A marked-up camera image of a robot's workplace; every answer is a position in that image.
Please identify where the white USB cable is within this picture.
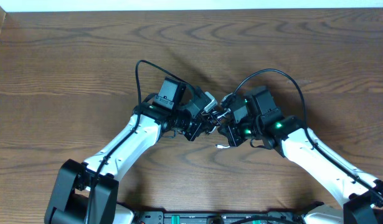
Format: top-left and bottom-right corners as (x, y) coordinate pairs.
(206, 110), (232, 149)

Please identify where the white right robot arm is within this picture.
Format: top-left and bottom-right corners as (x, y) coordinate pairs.
(219, 92), (383, 223)

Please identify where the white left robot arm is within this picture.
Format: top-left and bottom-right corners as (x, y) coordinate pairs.
(44, 90), (217, 223)

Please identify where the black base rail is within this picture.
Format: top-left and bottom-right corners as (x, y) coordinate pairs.
(131, 202), (324, 224)

